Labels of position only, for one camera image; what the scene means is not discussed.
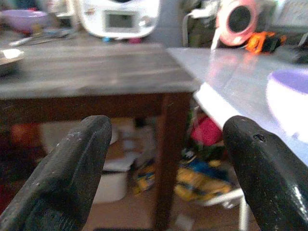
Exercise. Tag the yellow and blue bag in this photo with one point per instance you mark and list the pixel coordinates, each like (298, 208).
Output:
(197, 185)

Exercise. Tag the metal spoon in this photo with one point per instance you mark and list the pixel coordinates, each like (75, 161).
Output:
(24, 41)

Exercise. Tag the dark green bag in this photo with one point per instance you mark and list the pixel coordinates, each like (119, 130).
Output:
(199, 31)

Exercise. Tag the white kitchen appliance with display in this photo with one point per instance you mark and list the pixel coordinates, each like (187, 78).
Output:
(96, 24)

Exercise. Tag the pink round device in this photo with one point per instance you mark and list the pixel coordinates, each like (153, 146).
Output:
(231, 39)

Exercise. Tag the white folding table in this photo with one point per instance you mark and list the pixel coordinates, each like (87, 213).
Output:
(240, 72)

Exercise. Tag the white plastic bin with lid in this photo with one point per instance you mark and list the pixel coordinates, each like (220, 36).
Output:
(110, 187)

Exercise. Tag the small purple plastic bowl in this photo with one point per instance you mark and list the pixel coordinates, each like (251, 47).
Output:
(24, 20)

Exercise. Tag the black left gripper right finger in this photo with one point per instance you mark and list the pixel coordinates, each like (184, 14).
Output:
(264, 183)

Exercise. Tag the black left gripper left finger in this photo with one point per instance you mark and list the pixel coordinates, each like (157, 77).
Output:
(65, 173)

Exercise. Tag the shallow metal bowl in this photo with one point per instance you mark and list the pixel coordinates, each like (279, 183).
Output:
(9, 62)

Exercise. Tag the orange and black object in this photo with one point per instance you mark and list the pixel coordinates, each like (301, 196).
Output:
(257, 42)

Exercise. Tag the pink red bag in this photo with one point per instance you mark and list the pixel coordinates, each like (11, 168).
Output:
(207, 132)

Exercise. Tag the red plastic stool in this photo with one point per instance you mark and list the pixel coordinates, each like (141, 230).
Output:
(24, 137)

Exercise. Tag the grey top wooden table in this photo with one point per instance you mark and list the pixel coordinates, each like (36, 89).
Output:
(96, 67)

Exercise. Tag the large lilac plastic bowl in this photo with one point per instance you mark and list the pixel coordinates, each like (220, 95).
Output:
(288, 108)

